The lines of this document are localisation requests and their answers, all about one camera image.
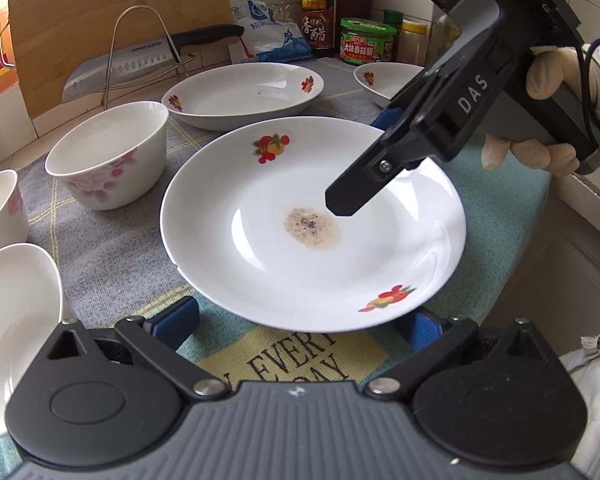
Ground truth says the black handled kitchen knife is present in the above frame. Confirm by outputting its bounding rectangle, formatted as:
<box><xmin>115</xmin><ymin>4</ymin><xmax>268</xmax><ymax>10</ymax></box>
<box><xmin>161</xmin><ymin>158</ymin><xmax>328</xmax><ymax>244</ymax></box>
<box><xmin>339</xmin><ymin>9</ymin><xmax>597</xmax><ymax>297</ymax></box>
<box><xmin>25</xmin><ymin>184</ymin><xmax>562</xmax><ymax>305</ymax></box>
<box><xmin>61</xmin><ymin>24</ymin><xmax>245</xmax><ymax>103</ymax></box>

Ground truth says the dark green cap spice jar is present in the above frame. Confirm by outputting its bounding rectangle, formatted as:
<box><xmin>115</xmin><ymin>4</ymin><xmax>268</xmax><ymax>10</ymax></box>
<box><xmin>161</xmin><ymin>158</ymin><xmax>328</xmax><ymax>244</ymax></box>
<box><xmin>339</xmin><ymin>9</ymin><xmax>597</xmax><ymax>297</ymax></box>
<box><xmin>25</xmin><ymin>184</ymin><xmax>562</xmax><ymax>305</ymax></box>
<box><xmin>382</xmin><ymin>9</ymin><xmax>406</xmax><ymax>61</ymax></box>

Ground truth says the bamboo cutting board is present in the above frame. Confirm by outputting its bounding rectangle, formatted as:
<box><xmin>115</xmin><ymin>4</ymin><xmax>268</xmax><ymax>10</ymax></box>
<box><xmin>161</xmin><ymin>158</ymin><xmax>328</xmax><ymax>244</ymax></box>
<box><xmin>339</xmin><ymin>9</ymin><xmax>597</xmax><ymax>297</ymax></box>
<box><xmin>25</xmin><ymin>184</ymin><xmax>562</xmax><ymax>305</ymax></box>
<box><xmin>0</xmin><ymin>0</ymin><xmax>233</xmax><ymax>123</ymax></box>

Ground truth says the white blue salt bag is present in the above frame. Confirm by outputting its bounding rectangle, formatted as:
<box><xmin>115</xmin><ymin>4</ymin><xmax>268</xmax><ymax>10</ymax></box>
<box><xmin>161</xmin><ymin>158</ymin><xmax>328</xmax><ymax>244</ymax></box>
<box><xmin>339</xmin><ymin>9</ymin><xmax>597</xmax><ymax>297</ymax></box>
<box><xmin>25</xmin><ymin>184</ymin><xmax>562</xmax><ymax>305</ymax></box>
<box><xmin>228</xmin><ymin>0</ymin><xmax>313</xmax><ymax>63</ymax></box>

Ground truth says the person's right hand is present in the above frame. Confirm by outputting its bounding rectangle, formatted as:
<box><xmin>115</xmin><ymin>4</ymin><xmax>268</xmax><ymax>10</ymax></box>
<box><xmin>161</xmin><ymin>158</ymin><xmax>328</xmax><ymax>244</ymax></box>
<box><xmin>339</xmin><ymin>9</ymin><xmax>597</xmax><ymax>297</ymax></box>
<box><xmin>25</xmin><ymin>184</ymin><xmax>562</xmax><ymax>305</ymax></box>
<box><xmin>481</xmin><ymin>40</ymin><xmax>600</xmax><ymax>177</ymax></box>

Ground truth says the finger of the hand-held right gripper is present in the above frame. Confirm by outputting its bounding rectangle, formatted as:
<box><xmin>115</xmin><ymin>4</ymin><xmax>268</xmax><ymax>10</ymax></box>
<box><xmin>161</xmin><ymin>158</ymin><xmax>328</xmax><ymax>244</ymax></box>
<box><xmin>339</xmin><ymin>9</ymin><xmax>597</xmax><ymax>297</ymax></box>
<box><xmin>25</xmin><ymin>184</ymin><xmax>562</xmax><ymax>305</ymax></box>
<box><xmin>370</xmin><ymin>67</ymin><xmax>443</xmax><ymax>133</ymax></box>
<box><xmin>324</xmin><ymin>130</ymin><xmax>423</xmax><ymax>218</ymax></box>

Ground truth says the white floral bowl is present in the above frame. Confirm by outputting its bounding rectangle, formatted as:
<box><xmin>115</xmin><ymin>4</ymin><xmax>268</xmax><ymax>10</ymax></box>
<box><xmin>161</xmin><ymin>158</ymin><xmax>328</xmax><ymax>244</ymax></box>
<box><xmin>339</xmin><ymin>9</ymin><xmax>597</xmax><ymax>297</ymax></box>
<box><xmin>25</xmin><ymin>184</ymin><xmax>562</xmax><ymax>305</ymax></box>
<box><xmin>45</xmin><ymin>101</ymin><xmax>170</xmax><ymax>211</ymax></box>
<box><xmin>0</xmin><ymin>242</ymin><xmax>66</xmax><ymax>441</ymax></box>
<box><xmin>0</xmin><ymin>170</ymin><xmax>30</xmax><ymax>263</ymax></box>

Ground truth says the white fruit print deep plate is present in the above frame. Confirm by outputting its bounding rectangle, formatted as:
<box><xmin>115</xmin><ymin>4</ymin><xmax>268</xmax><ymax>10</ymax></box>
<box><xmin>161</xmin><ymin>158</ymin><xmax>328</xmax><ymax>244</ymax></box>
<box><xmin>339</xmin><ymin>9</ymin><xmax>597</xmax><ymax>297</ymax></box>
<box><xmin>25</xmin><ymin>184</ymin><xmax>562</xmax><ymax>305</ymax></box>
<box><xmin>161</xmin><ymin>62</ymin><xmax>326</xmax><ymax>131</ymax></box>
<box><xmin>354</xmin><ymin>62</ymin><xmax>427</xmax><ymax>109</ymax></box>

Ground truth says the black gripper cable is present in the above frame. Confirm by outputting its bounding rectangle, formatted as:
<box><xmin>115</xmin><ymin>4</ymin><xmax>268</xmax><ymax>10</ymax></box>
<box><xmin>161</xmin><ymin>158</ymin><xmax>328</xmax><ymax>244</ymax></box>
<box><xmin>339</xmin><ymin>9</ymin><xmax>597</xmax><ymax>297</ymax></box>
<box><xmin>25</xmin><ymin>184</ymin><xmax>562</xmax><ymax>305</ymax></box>
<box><xmin>580</xmin><ymin>37</ymin><xmax>600</xmax><ymax>171</ymax></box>

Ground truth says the green lid sauce jar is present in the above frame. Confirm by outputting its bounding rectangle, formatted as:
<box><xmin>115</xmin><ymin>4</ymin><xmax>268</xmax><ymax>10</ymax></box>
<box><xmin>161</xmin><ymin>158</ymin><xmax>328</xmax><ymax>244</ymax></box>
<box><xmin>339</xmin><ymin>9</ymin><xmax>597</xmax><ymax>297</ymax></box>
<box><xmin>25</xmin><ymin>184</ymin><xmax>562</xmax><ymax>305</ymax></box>
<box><xmin>339</xmin><ymin>17</ymin><xmax>398</xmax><ymax>66</ymax></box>

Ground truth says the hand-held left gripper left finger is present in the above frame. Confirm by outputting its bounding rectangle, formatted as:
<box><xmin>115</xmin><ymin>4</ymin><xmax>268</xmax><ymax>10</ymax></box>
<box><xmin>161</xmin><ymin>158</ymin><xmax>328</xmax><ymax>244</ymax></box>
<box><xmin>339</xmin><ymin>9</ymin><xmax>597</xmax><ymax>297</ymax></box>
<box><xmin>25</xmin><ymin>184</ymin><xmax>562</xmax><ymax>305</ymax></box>
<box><xmin>45</xmin><ymin>296</ymin><xmax>233</xmax><ymax>403</ymax></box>

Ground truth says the clear glass jar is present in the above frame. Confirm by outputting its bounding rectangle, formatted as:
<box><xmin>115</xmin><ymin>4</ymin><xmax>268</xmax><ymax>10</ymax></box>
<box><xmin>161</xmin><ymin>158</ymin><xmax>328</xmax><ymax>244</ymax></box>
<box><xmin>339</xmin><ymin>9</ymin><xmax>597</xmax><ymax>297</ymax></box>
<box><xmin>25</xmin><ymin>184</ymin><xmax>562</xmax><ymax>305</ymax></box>
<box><xmin>426</xmin><ymin>10</ymin><xmax>463</xmax><ymax>67</ymax></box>

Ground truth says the yellow lid spice jar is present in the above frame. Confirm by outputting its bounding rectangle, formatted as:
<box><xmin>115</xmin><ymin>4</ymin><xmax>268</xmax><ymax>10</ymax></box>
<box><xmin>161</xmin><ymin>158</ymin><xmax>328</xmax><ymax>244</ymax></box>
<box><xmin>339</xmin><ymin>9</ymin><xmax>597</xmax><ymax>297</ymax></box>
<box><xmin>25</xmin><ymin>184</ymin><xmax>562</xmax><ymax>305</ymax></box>
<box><xmin>399</xmin><ymin>17</ymin><xmax>428</xmax><ymax>67</ymax></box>

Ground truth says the grey teal printed mat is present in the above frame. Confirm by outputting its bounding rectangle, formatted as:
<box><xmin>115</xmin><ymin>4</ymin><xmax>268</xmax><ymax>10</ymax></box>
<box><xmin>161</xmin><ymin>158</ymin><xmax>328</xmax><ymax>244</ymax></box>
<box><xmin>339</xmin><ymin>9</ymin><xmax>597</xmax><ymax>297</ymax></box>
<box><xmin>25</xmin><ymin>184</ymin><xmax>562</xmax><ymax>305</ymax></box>
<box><xmin>0</xmin><ymin>55</ymin><xmax>553</xmax><ymax>466</ymax></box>

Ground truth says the dark vinegar bottle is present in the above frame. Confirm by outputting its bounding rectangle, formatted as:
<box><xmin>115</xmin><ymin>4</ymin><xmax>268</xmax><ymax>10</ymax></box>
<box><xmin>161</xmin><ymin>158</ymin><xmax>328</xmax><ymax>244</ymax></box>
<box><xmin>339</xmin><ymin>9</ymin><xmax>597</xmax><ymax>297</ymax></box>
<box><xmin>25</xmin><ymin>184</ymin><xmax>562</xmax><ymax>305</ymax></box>
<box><xmin>300</xmin><ymin>0</ymin><xmax>337</xmax><ymax>58</ymax></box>

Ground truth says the metal wire rack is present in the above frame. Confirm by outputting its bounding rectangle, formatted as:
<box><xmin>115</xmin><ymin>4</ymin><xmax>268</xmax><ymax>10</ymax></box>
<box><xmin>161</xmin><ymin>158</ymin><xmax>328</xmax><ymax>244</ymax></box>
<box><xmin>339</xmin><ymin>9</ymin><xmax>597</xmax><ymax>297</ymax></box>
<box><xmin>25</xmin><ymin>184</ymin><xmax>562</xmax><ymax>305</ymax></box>
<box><xmin>100</xmin><ymin>5</ymin><xmax>196</xmax><ymax>111</ymax></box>

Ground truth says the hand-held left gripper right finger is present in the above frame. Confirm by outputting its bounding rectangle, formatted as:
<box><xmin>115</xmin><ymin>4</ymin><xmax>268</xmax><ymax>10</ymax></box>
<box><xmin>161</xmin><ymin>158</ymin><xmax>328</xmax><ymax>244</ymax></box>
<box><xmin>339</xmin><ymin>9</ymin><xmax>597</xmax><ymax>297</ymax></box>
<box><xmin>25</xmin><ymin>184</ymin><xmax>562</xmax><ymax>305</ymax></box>
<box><xmin>365</xmin><ymin>310</ymin><xmax>547</xmax><ymax>403</ymax></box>

